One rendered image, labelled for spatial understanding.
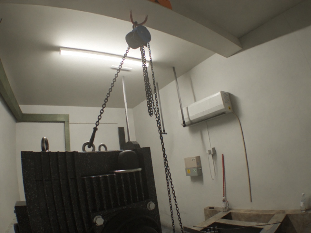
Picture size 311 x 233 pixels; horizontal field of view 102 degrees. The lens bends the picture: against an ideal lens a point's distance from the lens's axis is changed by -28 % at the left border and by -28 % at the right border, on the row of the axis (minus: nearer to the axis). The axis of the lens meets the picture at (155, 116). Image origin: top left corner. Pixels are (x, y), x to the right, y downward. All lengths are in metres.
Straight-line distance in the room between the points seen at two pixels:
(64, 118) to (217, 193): 3.27
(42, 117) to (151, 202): 3.46
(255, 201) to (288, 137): 0.90
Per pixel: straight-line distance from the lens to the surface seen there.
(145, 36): 1.29
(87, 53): 2.22
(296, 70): 2.13
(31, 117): 3.97
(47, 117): 3.94
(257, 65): 2.29
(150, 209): 0.72
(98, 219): 0.61
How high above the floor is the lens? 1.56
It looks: 13 degrees up
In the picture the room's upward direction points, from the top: 8 degrees counter-clockwise
